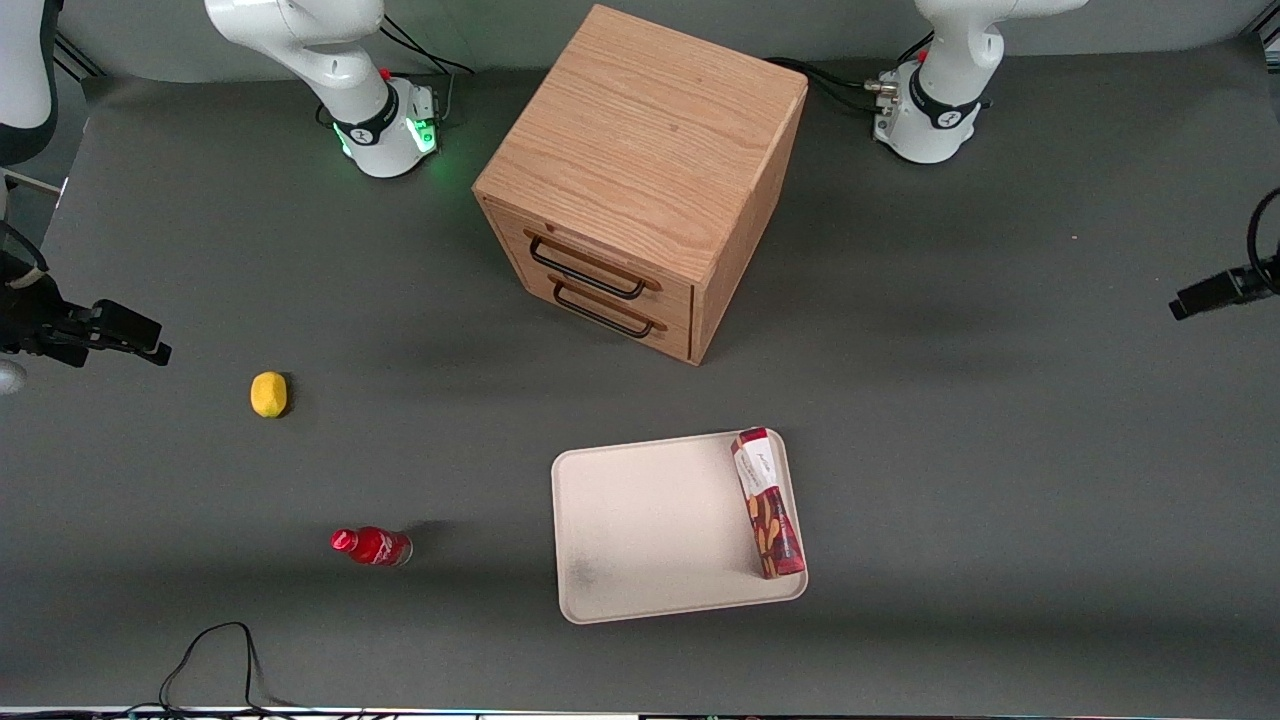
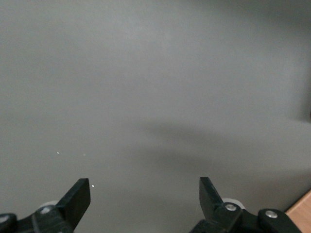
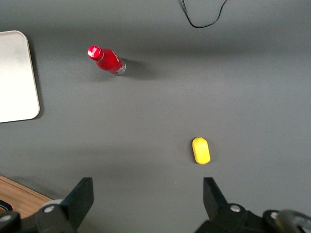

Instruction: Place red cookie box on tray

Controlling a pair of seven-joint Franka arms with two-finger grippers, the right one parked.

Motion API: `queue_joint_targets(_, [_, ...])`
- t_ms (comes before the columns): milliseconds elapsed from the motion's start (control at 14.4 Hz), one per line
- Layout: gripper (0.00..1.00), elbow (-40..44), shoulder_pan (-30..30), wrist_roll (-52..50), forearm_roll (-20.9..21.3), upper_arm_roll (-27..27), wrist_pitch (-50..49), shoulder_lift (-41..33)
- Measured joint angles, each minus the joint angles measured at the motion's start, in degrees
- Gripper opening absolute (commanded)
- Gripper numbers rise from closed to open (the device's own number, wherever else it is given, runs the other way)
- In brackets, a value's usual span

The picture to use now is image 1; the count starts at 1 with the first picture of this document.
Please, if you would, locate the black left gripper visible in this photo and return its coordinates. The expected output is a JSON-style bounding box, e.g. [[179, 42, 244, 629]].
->
[[1169, 260, 1280, 322]]

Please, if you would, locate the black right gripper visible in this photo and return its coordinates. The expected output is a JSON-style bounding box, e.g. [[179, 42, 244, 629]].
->
[[0, 250, 173, 368]]

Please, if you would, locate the red tartan cookie box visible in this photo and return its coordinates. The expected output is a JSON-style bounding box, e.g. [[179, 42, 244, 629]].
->
[[729, 427, 808, 581]]

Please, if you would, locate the cream rectangular tray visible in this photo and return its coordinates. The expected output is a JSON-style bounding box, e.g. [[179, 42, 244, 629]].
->
[[551, 428, 809, 626]]

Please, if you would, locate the yellow lemon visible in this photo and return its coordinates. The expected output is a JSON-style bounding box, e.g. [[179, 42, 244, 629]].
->
[[250, 371, 289, 419]]

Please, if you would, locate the red plastic bottle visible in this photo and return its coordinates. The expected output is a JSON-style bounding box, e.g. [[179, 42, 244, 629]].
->
[[330, 526, 413, 568]]

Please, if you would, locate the wooden drawer front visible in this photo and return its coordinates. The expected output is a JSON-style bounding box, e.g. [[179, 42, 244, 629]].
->
[[483, 198, 697, 313], [518, 268, 694, 362]]

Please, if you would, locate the oak wooden drawer cabinet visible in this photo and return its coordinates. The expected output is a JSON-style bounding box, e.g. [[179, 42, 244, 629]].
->
[[472, 4, 809, 367]]

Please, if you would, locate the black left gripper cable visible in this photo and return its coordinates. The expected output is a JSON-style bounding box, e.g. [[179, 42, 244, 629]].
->
[[1246, 187, 1280, 273]]

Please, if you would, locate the black frame strut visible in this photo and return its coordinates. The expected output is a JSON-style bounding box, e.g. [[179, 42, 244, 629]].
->
[[52, 28, 103, 83], [1240, 26, 1280, 73]]

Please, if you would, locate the black looped table cable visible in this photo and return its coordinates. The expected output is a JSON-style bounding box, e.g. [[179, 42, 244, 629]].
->
[[158, 622, 301, 713]]

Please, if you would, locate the black right arm base cable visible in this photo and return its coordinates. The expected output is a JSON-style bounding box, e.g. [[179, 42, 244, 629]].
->
[[378, 14, 477, 117]]

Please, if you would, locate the black arm base cable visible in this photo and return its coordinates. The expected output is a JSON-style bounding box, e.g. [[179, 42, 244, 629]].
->
[[378, 14, 477, 117], [764, 57, 887, 114]]

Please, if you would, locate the black left arm base cable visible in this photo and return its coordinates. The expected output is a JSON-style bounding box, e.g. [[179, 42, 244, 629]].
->
[[764, 57, 887, 114]]

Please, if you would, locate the black wire drawer handle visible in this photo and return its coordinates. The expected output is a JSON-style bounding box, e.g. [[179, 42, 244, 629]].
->
[[527, 234, 650, 301], [551, 279, 657, 339]]

